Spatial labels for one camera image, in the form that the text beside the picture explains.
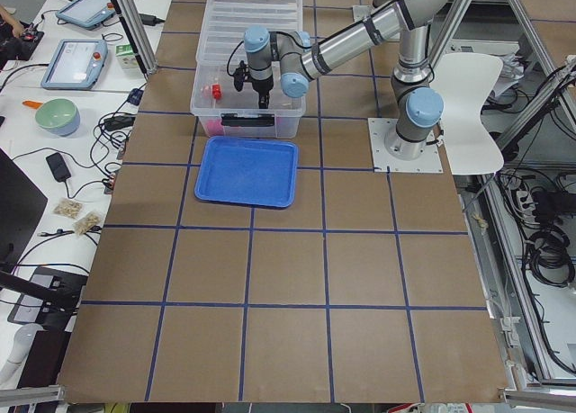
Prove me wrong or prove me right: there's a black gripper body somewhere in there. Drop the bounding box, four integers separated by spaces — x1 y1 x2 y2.
251 76 273 108

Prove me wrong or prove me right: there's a red block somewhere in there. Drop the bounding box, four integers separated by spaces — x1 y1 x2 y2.
201 84 222 101

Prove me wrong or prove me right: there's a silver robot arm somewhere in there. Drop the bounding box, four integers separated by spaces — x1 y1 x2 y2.
232 0 448 160

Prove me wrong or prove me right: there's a clear plastic storage box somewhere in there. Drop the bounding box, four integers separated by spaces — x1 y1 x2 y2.
191 65 306 139

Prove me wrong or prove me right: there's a clear plastic box lid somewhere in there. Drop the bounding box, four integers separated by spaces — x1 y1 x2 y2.
196 0 303 66

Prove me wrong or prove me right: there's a blue plastic tray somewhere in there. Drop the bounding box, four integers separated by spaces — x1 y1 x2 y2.
194 136 299 209

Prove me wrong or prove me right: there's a green white carton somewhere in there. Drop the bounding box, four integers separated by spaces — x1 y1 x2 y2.
114 44 140 69

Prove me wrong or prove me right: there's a near blue teach pendant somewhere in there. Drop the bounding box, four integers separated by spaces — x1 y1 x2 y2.
40 39 108 90

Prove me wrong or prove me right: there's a blue teach pendant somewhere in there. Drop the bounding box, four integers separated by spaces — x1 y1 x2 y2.
40 39 108 90
56 0 115 30

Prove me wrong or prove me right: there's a far blue teach pendant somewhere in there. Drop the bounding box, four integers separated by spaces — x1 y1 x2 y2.
56 0 115 30

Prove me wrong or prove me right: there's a white chair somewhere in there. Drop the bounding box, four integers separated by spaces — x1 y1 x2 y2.
430 52 504 175

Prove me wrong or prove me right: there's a green bowl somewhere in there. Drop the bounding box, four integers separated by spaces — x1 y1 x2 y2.
35 98 80 137

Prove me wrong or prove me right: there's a snack bag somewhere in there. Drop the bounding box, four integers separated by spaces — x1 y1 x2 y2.
53 198 84 220
73 211 102 236

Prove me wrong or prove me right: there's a black power adapter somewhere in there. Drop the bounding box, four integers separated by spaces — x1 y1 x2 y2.
46 152 71 183

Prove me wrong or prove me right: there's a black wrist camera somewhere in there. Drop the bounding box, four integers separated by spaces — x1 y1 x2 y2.
232 60 250 92

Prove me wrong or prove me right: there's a black box latch handle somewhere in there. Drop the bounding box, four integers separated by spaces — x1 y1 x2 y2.
220 113 275 128

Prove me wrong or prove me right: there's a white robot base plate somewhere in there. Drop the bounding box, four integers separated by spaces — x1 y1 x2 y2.
368 118 443 174

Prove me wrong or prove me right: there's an aluminium frame post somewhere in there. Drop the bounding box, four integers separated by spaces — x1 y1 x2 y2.
111 0 158 76

